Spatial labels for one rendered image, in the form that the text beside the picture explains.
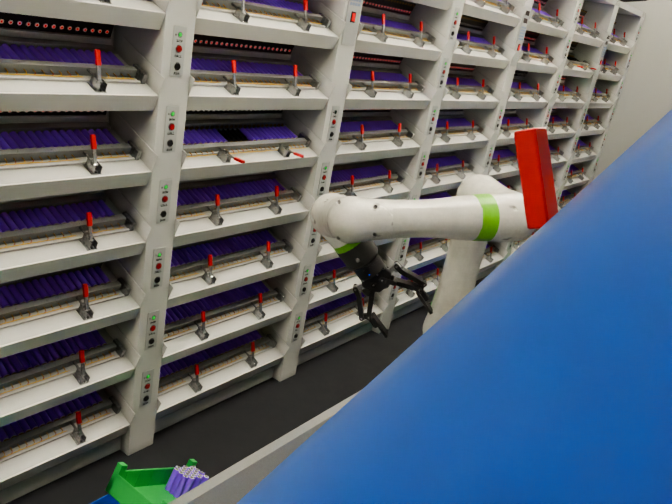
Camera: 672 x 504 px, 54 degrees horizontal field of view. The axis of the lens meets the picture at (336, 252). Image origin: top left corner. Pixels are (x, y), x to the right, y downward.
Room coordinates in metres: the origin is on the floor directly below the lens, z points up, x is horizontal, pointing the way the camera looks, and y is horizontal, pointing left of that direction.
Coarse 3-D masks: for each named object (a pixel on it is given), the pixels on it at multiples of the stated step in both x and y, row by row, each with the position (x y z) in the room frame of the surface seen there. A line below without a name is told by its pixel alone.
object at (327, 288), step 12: (324, 264) 2.59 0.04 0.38; (336, 264) 2.63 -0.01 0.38; (324, 276) 2.50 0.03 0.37; (336, 276) 2.56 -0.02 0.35; (348, 276) 2.61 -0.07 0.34; (312, 288) 2.42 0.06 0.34; (324, 288) 2.46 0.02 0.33; (336, 288) 2.48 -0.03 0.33; (348, 288) 2.54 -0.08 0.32; (312, 300) 2.35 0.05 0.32; (324, 300) 2.41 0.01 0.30
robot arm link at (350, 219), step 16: (336, 208) 1.41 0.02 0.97; (352, 208) 1.40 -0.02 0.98; (368, 208) 1.41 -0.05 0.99; (384, 208) 1.43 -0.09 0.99; (400, 208) 1.45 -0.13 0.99; (416, 208) 1.46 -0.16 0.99; (432, 208) 1.48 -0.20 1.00; (448, 208) 1.49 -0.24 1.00; (464, 208) 1.50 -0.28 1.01; (480, 208) 1.51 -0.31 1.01; (336, 224) 1.39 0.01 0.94; (352, 224) 1.38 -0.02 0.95; (368, 224) 1.40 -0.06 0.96; (384, 224) 1.42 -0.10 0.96; (400, 224) 1.43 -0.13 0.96; (416, 224) 1.45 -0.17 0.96; (432, 224) 1.46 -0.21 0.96; (448, 224) 1.48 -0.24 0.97; (464, 224) 1.49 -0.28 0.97; (480, 224) 1.50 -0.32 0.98; (352, 240) 1.40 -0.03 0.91; (368, 240) 1.42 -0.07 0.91
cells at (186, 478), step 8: (176, 472) 1.51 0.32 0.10; (184, 472) 1.52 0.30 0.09; (192, 472) 1.54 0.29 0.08; (200, 472) 1.56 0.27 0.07; (168, 480) 1.51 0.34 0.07; (176, 480) 1.50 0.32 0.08; (184, 480) 1.49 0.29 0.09; (192, 480) 1.50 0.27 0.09; (200, 480) 1.53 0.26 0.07; (168, 488) 1.49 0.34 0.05; (176, 488) 1.48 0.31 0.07; (184, 488) 1.49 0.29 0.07; (192, 488) 1.51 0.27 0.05; (176, 496) 1.47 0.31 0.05
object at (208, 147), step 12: (192, 144) 1.84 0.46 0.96; (204, 144) 1.87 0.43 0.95; (216, 144) 1.91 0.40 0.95; (228, 144) 1.94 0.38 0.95; (240, 144) 1.98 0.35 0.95; (252, 144) 2.02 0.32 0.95; (264, 144) 2.07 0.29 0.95; (276, 144) 2.12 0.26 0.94; (288, 144) 2.17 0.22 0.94; (300, 144) 2.22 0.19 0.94; (192, 156) 1.81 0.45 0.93
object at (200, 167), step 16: (288, 128) 2.32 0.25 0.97; (304, 128) 2.28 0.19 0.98; (320, 144) 2.24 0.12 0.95; (192, 160) 1.81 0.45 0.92; (208, 160) 1.85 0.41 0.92; (256, 160) 1.99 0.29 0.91; (272, 160) 2.04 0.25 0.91; (288, 160) 2.11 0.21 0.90; (304, 160) 2.18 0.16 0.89; (192, 176) 1.79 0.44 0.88; (208, 176) 1.84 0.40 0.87
